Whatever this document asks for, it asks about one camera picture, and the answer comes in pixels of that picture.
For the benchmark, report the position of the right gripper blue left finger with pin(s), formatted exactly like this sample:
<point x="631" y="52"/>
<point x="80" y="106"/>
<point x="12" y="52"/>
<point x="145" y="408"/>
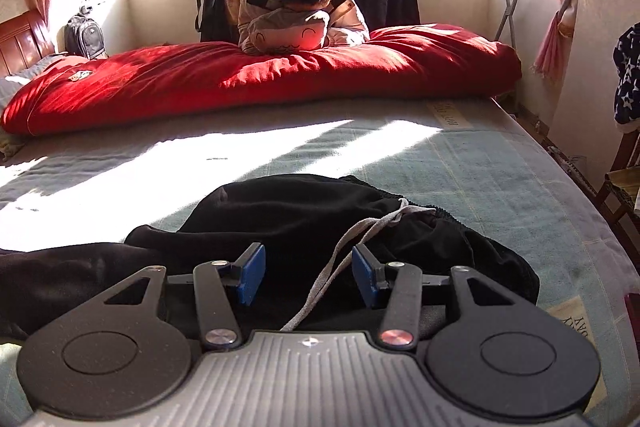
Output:
<point x="244" y="275"/>

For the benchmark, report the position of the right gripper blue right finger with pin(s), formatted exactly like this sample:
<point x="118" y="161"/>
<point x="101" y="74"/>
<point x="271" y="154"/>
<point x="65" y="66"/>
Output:
<point x="375" y="280"/>

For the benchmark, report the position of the black drawstring pants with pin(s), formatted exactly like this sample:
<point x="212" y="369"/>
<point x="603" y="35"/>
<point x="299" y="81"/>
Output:
<point x="307" y="224"/>

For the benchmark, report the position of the light blue bed sheet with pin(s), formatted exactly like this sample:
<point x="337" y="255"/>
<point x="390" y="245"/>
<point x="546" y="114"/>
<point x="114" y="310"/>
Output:
<point x="467" y="157"/>

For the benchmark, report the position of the red quilt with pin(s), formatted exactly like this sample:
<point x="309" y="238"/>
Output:
<point x="426" y="61"/>

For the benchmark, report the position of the cartoon face pillow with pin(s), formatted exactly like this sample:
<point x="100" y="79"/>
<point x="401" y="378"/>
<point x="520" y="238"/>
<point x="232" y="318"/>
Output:
<point x="284" y="30"/>

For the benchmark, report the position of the wooden chair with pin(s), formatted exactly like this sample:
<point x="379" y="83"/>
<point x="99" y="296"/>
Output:
<point x="617" y="196"/>

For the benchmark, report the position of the grey backpack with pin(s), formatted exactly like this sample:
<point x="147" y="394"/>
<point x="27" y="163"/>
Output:
<point x="83" y="36"/>

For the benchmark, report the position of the wooden headboard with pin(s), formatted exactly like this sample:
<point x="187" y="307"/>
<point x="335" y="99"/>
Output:
<point x="24" y="41"/>

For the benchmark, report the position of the black star pattern garment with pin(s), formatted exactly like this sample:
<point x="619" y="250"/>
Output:
<point x="627" y="94"/>

